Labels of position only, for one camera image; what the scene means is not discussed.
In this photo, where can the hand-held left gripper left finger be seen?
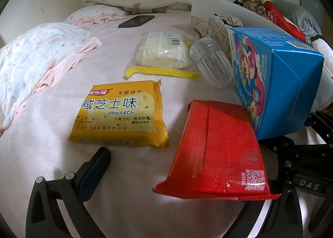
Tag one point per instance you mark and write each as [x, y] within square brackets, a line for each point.
[89, 173]

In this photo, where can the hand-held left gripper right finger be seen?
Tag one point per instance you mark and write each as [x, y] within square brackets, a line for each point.
[288, 214]

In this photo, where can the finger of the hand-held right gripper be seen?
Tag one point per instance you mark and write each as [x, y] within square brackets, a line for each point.
[299, 148]
[321, 121]

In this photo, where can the blue cartoon carton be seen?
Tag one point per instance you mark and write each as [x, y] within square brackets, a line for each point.
[281, 79]

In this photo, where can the yellow biscuit packet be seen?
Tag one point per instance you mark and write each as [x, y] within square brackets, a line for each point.
[117, 115]

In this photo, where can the red snack packet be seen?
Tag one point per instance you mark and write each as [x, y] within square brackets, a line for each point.
[221, 154]

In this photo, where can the clear ribbed plastic jar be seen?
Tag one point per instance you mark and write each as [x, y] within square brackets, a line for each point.
[212, 63]

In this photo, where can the clear snack bag yellow zip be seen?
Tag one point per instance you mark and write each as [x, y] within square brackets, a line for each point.
[161, 50]

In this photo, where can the white storage box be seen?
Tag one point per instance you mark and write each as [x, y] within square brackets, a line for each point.
[216, 6]

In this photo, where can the white knitted cloth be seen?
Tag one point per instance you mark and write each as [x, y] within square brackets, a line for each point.
[325, 82]

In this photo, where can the grey cloth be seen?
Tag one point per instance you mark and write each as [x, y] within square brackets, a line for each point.
[304, 17]

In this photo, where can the red patterned cloth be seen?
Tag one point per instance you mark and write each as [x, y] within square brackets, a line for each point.
[275, 11]

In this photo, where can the large floral pillow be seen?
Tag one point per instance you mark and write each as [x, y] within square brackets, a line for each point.
[33, 63]

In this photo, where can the plaid cloth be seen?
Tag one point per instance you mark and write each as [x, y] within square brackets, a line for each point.
[213, 27]

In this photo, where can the small pale yellow packet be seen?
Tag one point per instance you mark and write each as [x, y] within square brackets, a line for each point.
[187, 43]

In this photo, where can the black smartphone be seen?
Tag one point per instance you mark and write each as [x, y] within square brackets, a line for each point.
[136, 21]

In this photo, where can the small floral pillow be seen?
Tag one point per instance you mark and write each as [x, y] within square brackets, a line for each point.
[96, 13]

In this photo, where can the white bed headboard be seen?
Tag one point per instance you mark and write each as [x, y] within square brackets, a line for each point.
[46, 1]

